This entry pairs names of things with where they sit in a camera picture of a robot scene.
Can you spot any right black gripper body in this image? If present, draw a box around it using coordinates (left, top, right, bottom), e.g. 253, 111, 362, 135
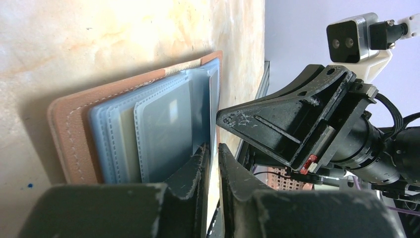
296, 80, 420, 194

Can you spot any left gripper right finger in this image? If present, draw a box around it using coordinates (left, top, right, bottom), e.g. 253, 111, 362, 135
218, 143, 405, 238

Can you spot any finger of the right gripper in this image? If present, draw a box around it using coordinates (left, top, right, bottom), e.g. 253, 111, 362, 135
216, 64, 356, 171

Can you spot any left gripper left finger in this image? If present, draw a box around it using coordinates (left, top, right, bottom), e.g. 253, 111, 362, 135
18, 144, 210, 238

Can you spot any brown leather card holder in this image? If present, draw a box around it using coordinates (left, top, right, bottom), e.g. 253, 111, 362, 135
48, 51, 223, 185

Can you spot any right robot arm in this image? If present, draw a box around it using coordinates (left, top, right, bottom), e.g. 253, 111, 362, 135
216, 64, 420, 238

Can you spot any grey card left sleeve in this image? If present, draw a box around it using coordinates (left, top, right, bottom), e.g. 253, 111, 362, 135
134, 80, 192, 183

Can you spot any pink perforated basket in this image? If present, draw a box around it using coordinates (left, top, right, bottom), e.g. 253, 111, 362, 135
266, 167, 314, 191

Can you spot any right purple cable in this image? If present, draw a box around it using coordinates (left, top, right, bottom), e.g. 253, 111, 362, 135
354, 177, 420, 218

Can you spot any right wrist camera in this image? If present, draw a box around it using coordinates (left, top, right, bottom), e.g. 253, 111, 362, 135
326, 12, 420, 83

